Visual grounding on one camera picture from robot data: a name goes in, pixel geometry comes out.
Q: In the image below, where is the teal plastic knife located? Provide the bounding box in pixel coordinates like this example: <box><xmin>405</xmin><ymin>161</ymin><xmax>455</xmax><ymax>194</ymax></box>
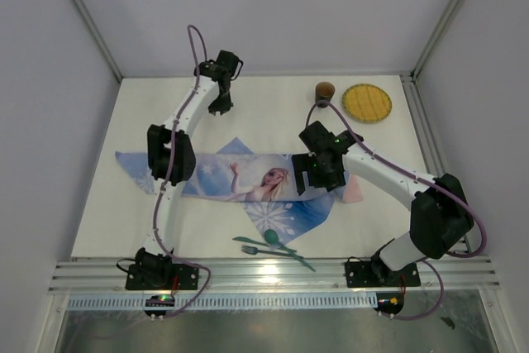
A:
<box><xmin>232</xmin><ymin>236</ymin><xmax>296</xmax><ymax>257</ymax></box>

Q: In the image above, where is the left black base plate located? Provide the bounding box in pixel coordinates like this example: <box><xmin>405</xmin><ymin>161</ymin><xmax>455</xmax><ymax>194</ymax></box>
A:
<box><xmin>125</xmin><ymin>263</ymin><xmax>198</xmax><ymax>291</ymax></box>

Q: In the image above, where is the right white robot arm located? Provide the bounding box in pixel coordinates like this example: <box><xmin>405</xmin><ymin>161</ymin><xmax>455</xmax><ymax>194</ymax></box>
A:
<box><xmin>292</xmin><ymin>122</ymin><xmax>474</xmax><ymax>286</ymax></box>

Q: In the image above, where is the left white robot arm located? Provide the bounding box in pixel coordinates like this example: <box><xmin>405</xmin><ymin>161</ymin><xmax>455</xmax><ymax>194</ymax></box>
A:
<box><xmin>143</xmin><ymin>50</ymin><xmax>243</xmax><ymax>255</ymax></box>

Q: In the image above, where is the teal plastic spoon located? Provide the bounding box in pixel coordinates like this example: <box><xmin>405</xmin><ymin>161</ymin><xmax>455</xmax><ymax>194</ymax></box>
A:
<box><xmin>264</xmin><ymin>229</ymin><xmax>294</xmax><ymax>253</ymax></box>

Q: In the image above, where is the dark teal plastic fork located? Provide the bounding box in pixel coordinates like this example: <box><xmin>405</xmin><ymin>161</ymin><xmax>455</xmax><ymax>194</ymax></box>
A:
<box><xmin>241</xmin><ymin>245</ymin><xmax>316</xmax><ymax>272</ymax></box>

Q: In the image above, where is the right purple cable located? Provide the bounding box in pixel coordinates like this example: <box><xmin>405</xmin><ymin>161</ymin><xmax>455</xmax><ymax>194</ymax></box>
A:
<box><xmin>304</xmin><ymin>100</ymin><xmax>488</xmax><ymax>321</ymax></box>

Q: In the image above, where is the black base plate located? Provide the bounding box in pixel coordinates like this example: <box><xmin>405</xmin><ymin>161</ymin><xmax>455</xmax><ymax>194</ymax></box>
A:
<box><xmin>344</xmin><ymin>258</ymin><xmax>422</xmax><ymax>288</ymax></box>
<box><xmin>125</xmin><ymin>263</ymin><xmax>198</xmax><ymax>291</ymax></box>

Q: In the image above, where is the right aluminium side rail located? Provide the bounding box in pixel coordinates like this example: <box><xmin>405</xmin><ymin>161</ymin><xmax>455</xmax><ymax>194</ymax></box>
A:
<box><xmin>399</xmin><ymin>74</ymin><xmax>472</xmax><ymax>255</ymax></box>

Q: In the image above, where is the brown paper cup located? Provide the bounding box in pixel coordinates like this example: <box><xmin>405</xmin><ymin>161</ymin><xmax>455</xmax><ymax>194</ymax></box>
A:
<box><xmin>315</xmin><ymin>81</ymin><xmax>336</xmax><ymax>108</ymax></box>

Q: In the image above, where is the white slotted cable duct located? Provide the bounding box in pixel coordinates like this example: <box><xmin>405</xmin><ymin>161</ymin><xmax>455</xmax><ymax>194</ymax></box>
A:
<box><xmin>66</xmin><ymin>291</ymin><xmax>378</xmax><ymax>312</ymax></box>

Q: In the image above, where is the aluminium front rail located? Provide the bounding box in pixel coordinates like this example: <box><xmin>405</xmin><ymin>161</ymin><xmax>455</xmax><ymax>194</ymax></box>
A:
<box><xmin>48</xmin><ymin>256</ymin><xmax>500</xmax><ymax>294</ymax></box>

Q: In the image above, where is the yellow woven round plate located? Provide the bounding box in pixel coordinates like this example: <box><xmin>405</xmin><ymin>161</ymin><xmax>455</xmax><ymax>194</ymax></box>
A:
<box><xmin>341</xmin><ymin>83</ymin><xmax>393</xmax><ymax>124</ymax></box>

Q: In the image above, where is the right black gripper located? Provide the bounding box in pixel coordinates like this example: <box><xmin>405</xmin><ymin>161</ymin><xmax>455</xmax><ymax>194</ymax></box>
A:
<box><xmin>293</xmin><ymin>150</ymin><xmax>346</xmax><ymax>194</ymax></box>

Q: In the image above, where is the blue pink Elsa cloth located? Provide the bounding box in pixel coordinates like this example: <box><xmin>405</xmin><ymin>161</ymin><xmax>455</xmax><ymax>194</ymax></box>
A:
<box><xmin>114</xmin><ymin>136</ymin><xmax>365</xmax><ymax>246</ymax></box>

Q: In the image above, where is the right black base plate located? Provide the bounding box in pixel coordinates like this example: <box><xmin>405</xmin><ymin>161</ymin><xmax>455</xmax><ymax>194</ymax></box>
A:
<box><xmin>344</xmin><ymin>258</ymin><xmax>422</xmax><ymax>288</ymax></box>

